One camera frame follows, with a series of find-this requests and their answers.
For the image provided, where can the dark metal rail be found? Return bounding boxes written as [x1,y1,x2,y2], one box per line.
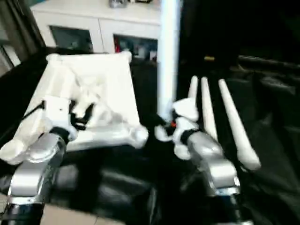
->
[237,55,300,69]

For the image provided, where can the white plastic table leg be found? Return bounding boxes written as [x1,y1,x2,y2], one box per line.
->
[218,79,262,170]
[201,77,219,141]
[154,0,182,142]
[174,76,199,160]

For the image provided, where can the black box with tan label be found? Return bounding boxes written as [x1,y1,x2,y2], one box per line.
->
[180,0,235,67]

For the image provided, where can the black mat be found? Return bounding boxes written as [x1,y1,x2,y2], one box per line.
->
[0,47,300,225]

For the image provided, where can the grey curtain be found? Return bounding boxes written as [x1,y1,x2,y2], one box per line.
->
[0,0,45,64]

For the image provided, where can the white cabinet with glass doors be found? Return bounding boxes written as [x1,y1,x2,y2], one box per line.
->
[28,0,162,61]

